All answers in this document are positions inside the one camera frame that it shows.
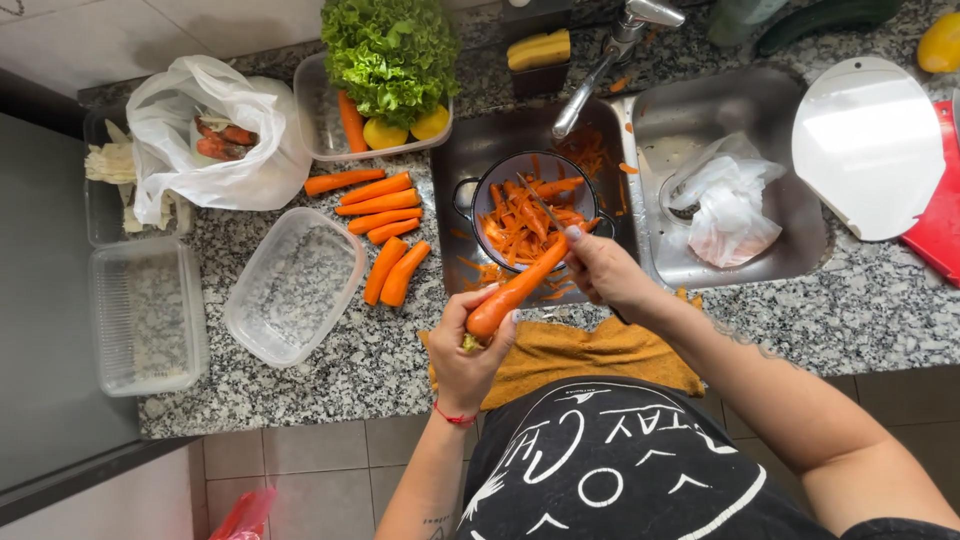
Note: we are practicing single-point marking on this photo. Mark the green lettuce head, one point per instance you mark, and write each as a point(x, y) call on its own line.
point(390, 52)

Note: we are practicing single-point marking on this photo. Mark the white cutting board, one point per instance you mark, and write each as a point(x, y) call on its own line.
point(866, 150)

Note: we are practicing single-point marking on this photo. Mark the empty clear rectangular container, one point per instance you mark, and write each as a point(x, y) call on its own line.
point(150, 315)

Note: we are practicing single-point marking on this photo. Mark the crumpled clear plastic bag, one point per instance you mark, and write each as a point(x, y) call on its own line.
point(727, 210)

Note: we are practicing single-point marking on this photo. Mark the yellow sponge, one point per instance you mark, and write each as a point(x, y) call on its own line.
point(538, 51)

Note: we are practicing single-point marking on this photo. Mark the clear plastic tub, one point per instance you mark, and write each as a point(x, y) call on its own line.
point(319, 112)

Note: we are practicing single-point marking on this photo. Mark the steel double sink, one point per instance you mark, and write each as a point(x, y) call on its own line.
point(750, 105)

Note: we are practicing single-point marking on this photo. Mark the loose carrot peel scraps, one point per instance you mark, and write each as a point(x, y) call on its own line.
point(589, 150)

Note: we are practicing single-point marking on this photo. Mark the dark sponge holder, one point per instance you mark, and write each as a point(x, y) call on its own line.
point(540, 81)

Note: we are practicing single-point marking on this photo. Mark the row of peeled carrots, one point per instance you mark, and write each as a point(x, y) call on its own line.
point(379, 202)

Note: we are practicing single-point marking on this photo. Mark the half-peeled carrot with stub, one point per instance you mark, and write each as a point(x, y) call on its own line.
point(517, 289)

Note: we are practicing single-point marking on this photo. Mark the dark enamel colander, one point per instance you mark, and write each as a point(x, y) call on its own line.
point(525, 165)

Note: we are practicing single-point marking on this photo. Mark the person's left hand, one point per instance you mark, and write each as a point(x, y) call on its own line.
point(454, 360)

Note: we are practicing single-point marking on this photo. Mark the white plastic bag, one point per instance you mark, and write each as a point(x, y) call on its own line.
point(225, 90)

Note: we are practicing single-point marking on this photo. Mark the dark green cucumber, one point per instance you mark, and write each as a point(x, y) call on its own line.
point(817, 19)

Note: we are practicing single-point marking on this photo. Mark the red cutting board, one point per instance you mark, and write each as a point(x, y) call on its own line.
point(941, 232)

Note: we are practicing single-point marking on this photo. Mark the mustard yellow cloth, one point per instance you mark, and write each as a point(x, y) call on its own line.
point(585, 352)

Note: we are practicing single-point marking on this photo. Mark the green bottle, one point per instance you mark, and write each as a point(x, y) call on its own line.
point(739, 19)

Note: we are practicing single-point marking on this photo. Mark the bunch of unpeeled bagged carrots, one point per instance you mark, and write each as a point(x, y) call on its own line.
point(225, 141)

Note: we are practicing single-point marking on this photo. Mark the clear tub with scraps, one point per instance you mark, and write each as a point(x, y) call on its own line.
point(101, 217)

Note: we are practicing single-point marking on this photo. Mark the red plastic bag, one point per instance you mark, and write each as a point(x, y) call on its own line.
point(244, 516)

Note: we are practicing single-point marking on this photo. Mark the chrome faucet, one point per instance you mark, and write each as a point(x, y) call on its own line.
point(592, 82)

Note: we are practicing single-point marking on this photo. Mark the grey appliance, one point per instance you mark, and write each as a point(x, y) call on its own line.
point(52, 300)

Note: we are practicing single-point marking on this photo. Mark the yellow bell pepper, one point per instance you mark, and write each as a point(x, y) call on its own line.
point(941, 43)

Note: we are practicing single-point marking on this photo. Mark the yellow lemon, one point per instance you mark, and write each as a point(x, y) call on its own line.
point(431, 124)
point(385, 135)

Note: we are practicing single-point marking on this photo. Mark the pale vegetable scraps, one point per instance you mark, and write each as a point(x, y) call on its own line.
point(109, 161)

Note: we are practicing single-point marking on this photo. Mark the unpeeled orange carrot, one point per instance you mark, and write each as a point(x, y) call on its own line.
point(352, 124)

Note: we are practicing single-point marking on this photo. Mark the empty clear rounded container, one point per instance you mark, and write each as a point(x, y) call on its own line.
point(296, 289)

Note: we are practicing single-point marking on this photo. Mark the person's right hand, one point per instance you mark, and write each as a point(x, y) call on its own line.
point(622, 281)

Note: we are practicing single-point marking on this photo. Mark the black printed shirt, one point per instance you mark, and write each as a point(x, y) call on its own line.
point(622, 465)

